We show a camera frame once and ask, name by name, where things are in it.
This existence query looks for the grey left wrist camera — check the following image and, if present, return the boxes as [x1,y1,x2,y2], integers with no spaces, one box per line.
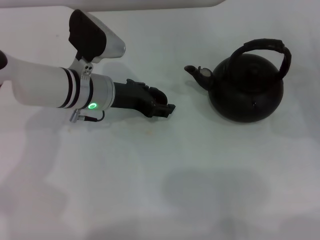
[67,9,126,81]

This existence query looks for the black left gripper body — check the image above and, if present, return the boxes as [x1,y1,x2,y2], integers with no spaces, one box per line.
[111,82,154,119]

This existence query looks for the left arm cable with plug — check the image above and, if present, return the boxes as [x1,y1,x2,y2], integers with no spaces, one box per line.
[69,109,106,123]

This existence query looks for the black teacup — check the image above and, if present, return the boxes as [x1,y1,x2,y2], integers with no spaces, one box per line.
[149,87,169,105]

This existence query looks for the black round teapot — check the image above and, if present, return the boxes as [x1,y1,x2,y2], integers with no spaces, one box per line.
[184,38,293,124]

